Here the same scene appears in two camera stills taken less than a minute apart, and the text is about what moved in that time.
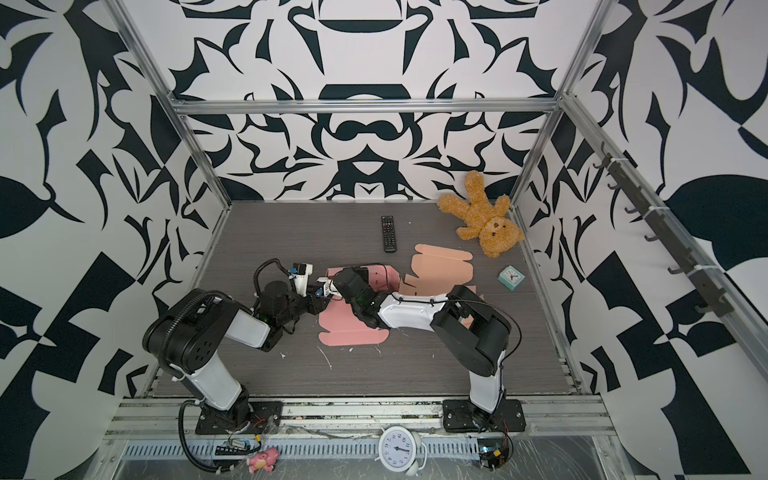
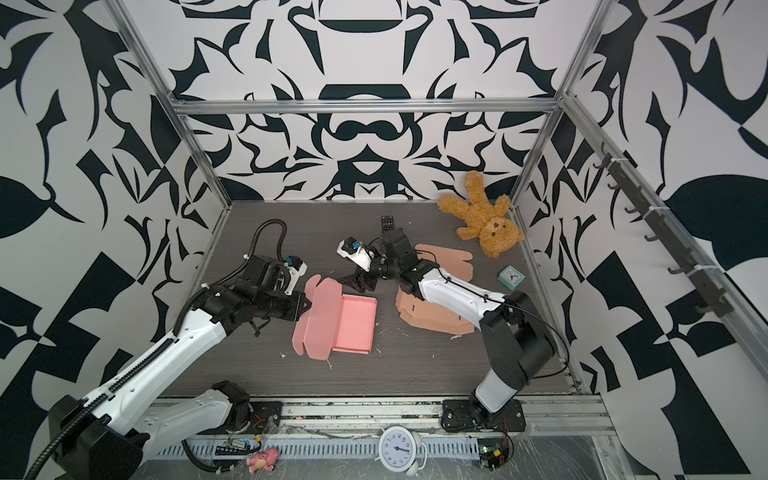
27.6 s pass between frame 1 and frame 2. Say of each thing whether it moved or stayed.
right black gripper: moved
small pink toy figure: stayed
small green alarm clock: stayed
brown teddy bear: stayed
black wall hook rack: stayed
